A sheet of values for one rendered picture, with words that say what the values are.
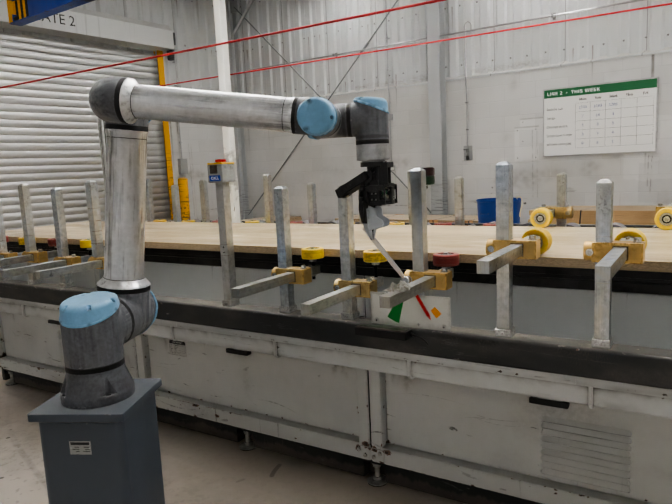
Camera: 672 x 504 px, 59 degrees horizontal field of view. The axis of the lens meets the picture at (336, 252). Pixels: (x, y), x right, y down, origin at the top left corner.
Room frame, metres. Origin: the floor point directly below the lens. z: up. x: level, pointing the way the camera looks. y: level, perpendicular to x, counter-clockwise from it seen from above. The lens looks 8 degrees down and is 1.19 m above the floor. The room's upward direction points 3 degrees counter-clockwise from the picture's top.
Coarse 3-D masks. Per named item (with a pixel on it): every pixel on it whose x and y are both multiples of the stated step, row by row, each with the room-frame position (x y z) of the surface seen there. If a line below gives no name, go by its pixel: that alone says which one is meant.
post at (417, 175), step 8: (416, 168) 1.73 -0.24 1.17; (416, 176) 1.73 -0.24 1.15; (424, 176) 1.74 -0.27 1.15; (416, 184) 1.73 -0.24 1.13; (424, 184) 1.74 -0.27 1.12; (416, 192) 1.73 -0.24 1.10; (424, 192) 1.74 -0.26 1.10; (416, 200) 1.73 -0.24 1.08; (424, 200) 1.74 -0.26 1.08; (416, 208) 1.73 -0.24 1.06; (424, 208) 1.73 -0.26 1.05; (416, 216) 1.73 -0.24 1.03; (424, 216) 1.73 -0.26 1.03; (416, 224) 1.73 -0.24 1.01; (424, 224) 1.73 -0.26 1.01; (416, 232) 1.73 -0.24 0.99; (424, 232) 1.73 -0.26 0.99; (416, 240) 1.73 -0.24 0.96; (424, 240) 1.73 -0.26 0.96; (416, 248) 1.73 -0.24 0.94; (424, 248) 1.73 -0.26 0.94; (416, 256) 1.73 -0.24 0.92; (424, 256) 1.73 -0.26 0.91; (416, 264) 1.73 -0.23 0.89; (424, 264) 1.73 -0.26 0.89
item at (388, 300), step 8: (416, 280) 1.64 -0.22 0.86; (424, 280) 1.64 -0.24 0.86; (432, 280) 1.68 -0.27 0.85; (416, 288) 1.58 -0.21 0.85; (424, 288) 1.63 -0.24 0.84; (384, 296) 1.46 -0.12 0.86; (392, 296) 1.46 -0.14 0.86; (400, 296) 1.50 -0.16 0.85; (408, 296) 1.54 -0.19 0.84; (384, 304) 1.46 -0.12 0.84; (392, 304) 1.46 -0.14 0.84
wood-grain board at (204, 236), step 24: (72, 240) 2.88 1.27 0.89; (168, 240) 2.61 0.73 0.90; (192, 240) 2.56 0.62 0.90; (216, 240) 2.52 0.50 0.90; (240, 240) 2.48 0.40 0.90; (264, 240) 2.44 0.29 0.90; (312, 240) 2.36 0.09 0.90; (336, 240) 2.32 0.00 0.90; (360, 240) 2.29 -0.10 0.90; (384, 240) 2.25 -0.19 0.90; (408, 240) 2.22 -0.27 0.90; (432, 240) 2.19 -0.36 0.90; (456, 240) 2.15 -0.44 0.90; (480, 240) 2.12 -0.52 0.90; (552, 240) 2.04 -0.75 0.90; (576, 240) 2.01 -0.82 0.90; (648, 240) 1.93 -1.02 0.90; (528, 264) 1.72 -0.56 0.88; (552, 264) 1.69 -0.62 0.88; (576, 264) 1.65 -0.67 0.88; (624, 264) 1.59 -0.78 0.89; (648, 264) 1.56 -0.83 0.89
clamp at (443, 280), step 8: (408, 272) 1.75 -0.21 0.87; (416, 272) 1.72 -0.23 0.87; (424, 272) 1.71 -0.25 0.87; (432, 272) 1.70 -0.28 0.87; (440, 272) 1.69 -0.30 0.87; (448, 272) 1.69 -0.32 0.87; (440, 280) 1.68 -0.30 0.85; (448, 280) 1.69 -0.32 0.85; (432, 288) 1.70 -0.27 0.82; (440, 288) 1.68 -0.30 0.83; (448, 288) 1.69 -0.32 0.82
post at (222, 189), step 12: (216, 192) 2.14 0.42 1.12; (228, 192) 2.15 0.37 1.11; (228, 204) 2.14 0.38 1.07; (228, 216) 2.14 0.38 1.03; (228, 228) 2.14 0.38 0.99; (228, 240) 2.13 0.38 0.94; (228, 252) 2.13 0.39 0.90; (228, 264) 2.12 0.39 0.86; (228, 276) 2.13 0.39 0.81; (228, 288) 2.13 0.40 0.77; (228, 300) 2.13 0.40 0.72
